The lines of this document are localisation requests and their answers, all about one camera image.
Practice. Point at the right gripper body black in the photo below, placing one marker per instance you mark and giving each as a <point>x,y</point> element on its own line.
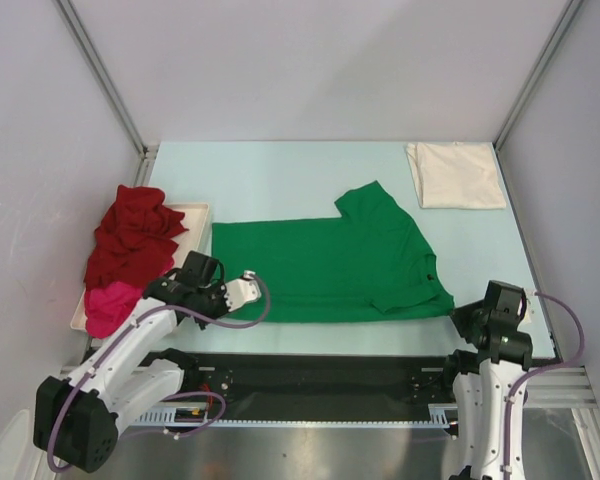
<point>466,317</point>

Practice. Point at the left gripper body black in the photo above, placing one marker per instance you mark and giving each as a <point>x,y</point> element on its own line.
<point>213,301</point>

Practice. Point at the green t-shirt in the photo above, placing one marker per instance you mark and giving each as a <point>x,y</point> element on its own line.
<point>369,263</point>

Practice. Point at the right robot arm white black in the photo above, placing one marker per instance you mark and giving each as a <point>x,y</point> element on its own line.
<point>489,384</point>

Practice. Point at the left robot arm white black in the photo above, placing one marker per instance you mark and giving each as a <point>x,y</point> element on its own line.
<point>78,419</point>

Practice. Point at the cream plastic tray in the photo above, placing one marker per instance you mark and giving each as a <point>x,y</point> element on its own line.
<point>196,224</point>

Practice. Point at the dark red t-shirt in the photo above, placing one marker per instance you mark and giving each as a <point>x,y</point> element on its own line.
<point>134,242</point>

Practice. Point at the pink t-shirt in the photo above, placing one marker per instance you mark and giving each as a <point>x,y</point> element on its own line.
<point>107,308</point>

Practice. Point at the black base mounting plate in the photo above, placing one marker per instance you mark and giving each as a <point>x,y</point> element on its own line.
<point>322,388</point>

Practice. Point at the folded cream t-shirt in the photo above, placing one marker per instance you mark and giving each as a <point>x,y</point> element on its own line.
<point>455,175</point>

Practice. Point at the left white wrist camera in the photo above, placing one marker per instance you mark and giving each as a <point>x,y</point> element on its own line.
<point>241,291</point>

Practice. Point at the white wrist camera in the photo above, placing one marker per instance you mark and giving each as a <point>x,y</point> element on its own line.
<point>241,291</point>
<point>526,309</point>

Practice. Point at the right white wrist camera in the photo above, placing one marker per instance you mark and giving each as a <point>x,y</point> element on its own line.
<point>526,309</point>

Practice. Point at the left aluminium frame post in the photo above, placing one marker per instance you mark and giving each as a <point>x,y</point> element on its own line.
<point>76,27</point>

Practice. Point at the aluminium frame post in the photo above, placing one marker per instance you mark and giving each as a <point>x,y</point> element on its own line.
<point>539,69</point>
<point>76,27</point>

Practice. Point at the right aluminium frame post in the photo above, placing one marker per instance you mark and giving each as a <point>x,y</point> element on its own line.
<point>539,69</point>

